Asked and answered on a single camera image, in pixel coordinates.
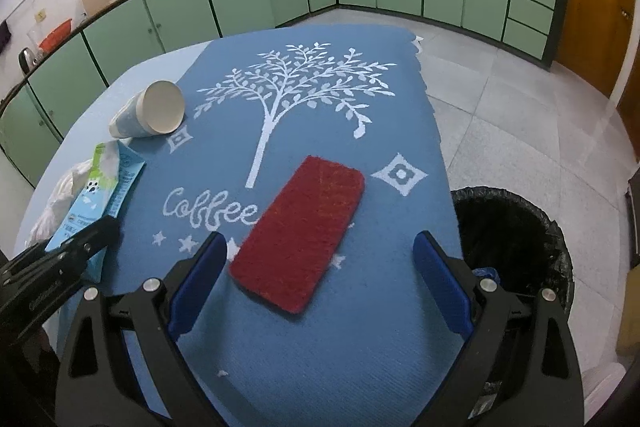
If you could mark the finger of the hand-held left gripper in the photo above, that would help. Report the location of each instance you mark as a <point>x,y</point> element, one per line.
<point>75,252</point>
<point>25,257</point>

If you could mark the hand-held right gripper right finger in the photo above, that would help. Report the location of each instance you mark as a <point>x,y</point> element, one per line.
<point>442,287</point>

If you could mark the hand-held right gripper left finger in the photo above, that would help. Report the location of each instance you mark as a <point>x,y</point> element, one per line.
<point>197,287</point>

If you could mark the black lined trash bin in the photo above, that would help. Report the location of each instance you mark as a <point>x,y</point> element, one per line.
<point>505,232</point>

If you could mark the blue milk carton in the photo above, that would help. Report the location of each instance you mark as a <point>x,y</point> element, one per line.
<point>112,177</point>

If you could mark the red scouring pad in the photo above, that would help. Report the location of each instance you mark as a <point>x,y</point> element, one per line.
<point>300,232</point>

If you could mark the blue plastic bag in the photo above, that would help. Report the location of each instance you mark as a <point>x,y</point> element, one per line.
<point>487,272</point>

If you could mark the white crumpled tissue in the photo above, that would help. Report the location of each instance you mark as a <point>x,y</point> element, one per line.
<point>60,197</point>

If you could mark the blue printed mat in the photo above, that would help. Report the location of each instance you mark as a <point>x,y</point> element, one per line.
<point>320,357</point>

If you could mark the blue paper cup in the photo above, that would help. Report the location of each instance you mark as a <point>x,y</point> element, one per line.
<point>150,107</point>

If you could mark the metal kettle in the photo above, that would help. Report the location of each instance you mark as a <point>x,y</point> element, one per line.
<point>26,59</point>

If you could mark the red plastic basket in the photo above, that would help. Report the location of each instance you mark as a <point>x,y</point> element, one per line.
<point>56,36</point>

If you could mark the dark cloth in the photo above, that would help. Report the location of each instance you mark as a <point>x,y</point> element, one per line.
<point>5,36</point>

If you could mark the wooden door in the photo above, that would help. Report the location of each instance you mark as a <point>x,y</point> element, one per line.
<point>590,7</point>
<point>631,107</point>

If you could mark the metal wall rail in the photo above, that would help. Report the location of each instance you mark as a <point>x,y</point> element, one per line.
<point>24,6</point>

